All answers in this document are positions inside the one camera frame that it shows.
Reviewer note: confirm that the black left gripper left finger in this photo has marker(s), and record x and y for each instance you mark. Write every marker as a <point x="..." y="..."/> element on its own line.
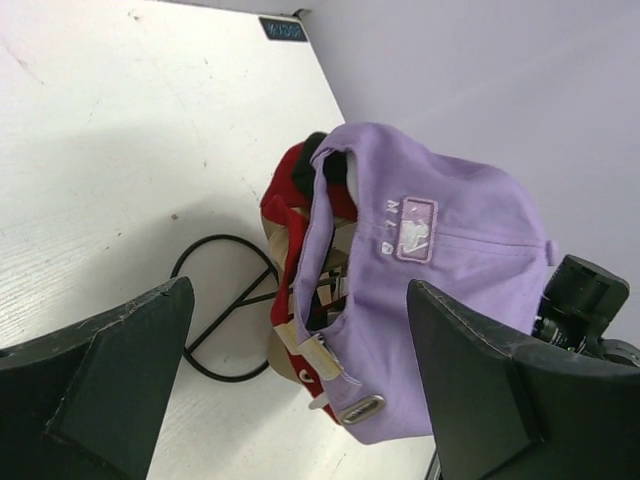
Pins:
<point x="88" y="401"/>

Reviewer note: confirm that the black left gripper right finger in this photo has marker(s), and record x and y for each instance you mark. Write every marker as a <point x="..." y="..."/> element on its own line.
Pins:
<point x="504" y="405"/>

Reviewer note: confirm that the purple baseball cap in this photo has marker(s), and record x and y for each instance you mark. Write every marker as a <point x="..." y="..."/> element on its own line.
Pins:
<point x="468" y="228"/>

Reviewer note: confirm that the beige baseball cap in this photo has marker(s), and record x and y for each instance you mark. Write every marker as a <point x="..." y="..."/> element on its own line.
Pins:
<point x="329" y="296"/>

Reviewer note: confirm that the red baseball cap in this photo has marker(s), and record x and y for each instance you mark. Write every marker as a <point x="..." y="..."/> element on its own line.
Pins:
<point x="287" y="201"/>

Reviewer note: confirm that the white baseball cap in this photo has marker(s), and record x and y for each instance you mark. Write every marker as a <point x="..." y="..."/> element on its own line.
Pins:
<point x="352" y="177"/>

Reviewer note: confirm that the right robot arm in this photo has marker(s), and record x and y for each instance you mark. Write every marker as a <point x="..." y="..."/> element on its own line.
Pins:
<point x="580" y="301"/>

